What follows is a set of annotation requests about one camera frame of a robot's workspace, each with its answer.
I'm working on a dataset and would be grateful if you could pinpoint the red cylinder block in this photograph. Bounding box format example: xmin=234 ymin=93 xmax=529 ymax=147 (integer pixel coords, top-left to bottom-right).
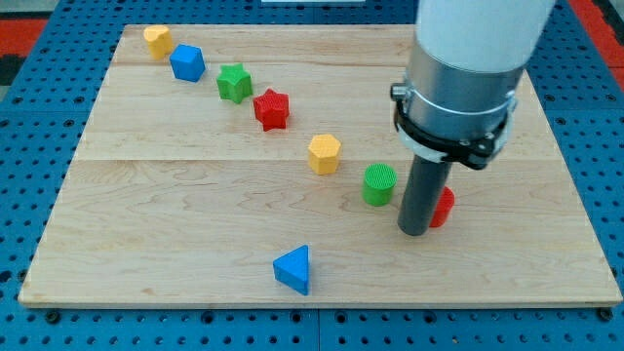
xmin=429 ymin=186 xmax=455 ymax=228

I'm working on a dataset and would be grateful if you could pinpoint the blue pentagon block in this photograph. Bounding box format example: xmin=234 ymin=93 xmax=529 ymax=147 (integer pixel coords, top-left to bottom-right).
xmin=170 ymin=44 xmax=206 ymax=83

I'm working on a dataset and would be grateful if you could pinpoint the red star block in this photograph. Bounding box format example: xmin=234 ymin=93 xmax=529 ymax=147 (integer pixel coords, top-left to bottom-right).
xmin=253 ymin=89 xmax=290 ymax=132

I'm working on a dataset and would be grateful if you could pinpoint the yellow hexagon block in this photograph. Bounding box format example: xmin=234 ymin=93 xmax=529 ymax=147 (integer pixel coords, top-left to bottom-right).
xmin=308 ymin=134 xmax=341 ymax=176

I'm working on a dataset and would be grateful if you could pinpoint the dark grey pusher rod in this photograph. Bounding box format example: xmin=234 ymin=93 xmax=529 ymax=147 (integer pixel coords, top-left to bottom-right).
xmin=398 ymin=155 xmax=451 ymax=236

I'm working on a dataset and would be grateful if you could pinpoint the blue triangle block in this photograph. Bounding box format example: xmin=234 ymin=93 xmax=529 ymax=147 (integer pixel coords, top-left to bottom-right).
xmin=272 ymin=245 xmax=309 ymax=295

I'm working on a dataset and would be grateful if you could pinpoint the light wooden board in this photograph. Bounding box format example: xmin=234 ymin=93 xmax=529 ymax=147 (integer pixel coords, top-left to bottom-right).
xmin=19 ymin=25 xmax=622 ymax=309

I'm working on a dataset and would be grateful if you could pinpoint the green cylinder block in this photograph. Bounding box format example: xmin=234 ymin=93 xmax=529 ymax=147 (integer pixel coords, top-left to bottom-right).
xmin=362 ymin=163 xmax=397 ymax=207

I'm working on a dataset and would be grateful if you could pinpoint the yellow heart block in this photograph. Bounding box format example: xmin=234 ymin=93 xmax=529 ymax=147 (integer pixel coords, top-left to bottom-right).
xmin=143 ymin=24 xmax=174 ymax=60

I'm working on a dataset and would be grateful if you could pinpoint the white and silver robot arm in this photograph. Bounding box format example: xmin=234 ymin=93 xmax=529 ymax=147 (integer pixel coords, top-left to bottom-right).
xmin=390 ymin=0 xmax=555 ymax=170

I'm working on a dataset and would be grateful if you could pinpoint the green star block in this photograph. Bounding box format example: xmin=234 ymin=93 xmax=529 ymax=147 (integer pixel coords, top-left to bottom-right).
xmin=216 ymin=63 xmax=253 ymax=104

